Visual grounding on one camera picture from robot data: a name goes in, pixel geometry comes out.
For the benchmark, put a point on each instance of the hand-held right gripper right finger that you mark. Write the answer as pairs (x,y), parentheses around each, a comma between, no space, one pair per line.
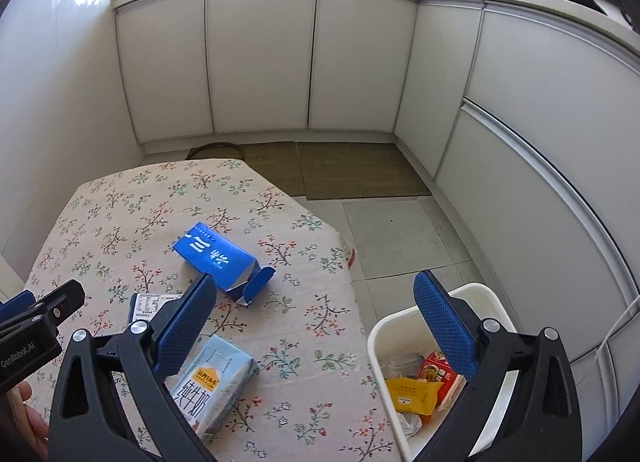
(445,327)

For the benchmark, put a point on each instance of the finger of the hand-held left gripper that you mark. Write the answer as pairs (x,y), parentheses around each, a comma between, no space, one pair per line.
(15,307)
(62,302)

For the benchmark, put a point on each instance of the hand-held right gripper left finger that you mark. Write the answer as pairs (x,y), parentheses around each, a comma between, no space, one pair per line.
(187,327)

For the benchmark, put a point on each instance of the white printed box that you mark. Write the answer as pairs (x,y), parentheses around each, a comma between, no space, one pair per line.
(147,304)

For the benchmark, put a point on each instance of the white plastic bin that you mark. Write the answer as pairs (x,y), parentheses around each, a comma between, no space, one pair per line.
(395,332)

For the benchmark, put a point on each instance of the red instant noodle cup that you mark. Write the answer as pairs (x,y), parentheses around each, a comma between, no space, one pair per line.
(437,377)

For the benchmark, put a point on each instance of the crushed clear plastic bottle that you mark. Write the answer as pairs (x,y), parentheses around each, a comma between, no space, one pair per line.
(402,366)

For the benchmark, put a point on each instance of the light blue milk carton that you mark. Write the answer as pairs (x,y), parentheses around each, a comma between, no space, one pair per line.
(220,382)

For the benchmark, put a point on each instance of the blue paper carton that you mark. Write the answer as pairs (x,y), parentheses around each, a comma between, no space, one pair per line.
(215,257)

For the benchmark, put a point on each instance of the yellow snack packet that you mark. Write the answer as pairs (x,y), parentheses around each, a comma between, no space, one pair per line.
(410,394)

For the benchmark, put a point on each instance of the person's left hand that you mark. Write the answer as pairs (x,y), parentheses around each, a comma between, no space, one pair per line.
(32,419)

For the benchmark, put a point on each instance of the floral tablecloth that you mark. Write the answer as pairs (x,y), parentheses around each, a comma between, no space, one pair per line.
(125,222)

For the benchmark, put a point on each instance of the round woven mat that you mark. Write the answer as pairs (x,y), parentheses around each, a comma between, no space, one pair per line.
(212,151)

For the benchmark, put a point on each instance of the woven green floor mat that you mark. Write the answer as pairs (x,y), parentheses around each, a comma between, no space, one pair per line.
(272,167)
(360,169)

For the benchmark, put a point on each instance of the white kitchen cabinet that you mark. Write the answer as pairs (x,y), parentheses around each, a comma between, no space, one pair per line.
(350,57)

